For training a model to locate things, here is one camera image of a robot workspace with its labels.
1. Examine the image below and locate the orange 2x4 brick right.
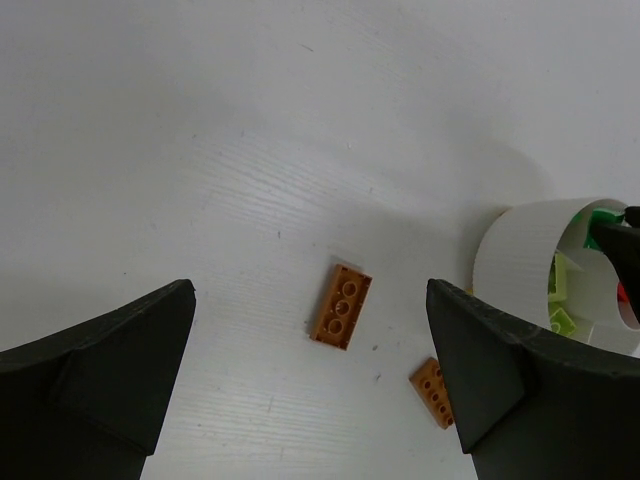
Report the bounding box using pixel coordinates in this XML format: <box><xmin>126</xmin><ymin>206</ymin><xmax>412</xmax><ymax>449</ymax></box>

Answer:
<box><xmin>409</xmin><ymin>357</ymin><xmax>455</xmax><ymax>430</ymax></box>

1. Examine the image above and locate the pale yellow small brick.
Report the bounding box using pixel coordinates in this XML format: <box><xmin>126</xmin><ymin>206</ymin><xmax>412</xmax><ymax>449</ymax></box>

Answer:
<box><xmin>547</xmin><ymin>250</ymin><xmax>585</xmax><ymax>303</ymax></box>

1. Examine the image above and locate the white round divided container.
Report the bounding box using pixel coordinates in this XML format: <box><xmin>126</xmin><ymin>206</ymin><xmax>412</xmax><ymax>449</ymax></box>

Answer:
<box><xmin>472</xmin><ymin>198</ymin><xmax>639</xmax><ymax>357</ymax></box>

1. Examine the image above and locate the lime green 2x4 brick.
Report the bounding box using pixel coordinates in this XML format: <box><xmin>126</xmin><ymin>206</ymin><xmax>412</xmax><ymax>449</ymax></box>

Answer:
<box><xmin>549</xmin><ymin>306</ymin><xmax>593</xmax><ymax>344</ymax></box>

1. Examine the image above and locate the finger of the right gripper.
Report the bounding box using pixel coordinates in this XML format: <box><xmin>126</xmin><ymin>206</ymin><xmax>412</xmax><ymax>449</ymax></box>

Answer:
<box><xmin>602</xmin><ymin>206</ymin><xmax>639</xmax><ymax>319</ymax></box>

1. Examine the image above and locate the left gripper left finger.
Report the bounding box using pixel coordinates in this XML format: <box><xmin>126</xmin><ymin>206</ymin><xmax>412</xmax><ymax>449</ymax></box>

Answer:
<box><xmin>1</xmin><ymin>279</ymin><xmax>196</xmax><ymax>479</ymax></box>

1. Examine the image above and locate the orange 2x4 brick left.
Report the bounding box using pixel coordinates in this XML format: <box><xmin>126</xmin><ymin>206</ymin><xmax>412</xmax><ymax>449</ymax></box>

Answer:
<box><xmin>310</xmin><ymin>263</ymin><xmax>372</xmax><ymax>351</ymax></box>

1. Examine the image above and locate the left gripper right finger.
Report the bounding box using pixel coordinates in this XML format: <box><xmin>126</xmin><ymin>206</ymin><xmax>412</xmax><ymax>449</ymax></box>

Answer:
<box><xmin>426</xmin><ymin>279</ymin><xmax>639</xmax><ymax>479</ymax></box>

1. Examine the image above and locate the orange 2x4 brick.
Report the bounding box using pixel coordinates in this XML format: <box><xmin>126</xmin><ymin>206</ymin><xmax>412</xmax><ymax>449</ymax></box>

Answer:
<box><xmin>409</xmin><ymin>357</ymin><xmax>455</xmax><ymax>430</ymax></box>
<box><xmin>310</xmin><ymin>263</ymin><xmax>372</xmax><ymax>351</ymax></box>

